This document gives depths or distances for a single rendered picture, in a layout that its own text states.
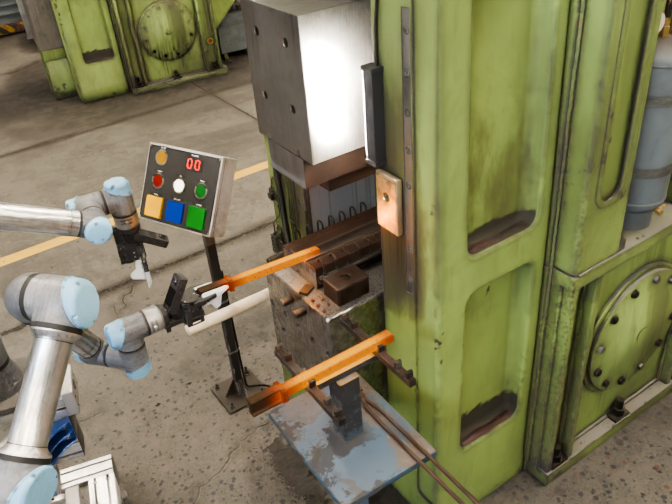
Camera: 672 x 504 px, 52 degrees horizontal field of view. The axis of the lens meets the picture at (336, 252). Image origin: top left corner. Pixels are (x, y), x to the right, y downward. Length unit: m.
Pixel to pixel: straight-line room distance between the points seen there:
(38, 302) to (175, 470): 1.41
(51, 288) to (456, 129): 1.01
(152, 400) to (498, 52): 2.19
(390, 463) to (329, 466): 0.16
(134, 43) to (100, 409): 4.16
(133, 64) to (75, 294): 5.25
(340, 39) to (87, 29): 5.08
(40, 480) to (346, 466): 0.74
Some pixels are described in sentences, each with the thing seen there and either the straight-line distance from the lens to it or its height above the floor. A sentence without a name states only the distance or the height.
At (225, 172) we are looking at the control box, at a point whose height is 1.14.
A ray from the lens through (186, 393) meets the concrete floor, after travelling 3.24.
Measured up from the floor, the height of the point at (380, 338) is 1.01.
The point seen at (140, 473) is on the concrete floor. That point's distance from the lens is 2.99.
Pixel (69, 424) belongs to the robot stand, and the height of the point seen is 0.66.
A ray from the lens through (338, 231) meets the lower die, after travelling 2.29.
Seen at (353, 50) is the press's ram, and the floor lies 1.64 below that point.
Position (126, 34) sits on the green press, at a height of 0.54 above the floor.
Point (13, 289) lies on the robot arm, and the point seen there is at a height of 1.30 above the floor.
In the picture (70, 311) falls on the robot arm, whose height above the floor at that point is 1.28.
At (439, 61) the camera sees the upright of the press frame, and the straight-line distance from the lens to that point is 1.58.
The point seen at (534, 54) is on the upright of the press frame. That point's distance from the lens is 1.88.
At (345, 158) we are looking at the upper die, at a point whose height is 1.32.
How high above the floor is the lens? 2.20
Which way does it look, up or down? 34 degrees down
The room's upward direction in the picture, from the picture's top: 5 degrees counter-clockwise
